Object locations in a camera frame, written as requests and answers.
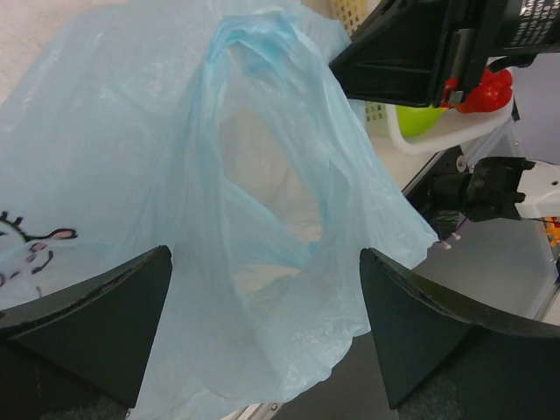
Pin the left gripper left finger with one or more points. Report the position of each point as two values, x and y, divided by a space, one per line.
88 341

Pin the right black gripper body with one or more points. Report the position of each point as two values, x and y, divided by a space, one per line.
513 32

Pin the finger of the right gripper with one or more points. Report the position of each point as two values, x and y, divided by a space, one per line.
395 61
390 19

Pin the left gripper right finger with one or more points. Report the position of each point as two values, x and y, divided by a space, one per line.
441 350

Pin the green fake apple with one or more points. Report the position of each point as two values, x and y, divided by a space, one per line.
415 121

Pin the light blue plastic bag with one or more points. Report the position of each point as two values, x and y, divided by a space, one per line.
217 129

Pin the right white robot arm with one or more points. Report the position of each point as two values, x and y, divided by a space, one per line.
512 188

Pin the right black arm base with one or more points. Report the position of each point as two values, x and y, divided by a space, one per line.
442 189

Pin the red fake bell pepper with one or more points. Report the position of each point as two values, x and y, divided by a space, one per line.
494 92

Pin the white plastic basket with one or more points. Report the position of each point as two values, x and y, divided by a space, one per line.
453 128

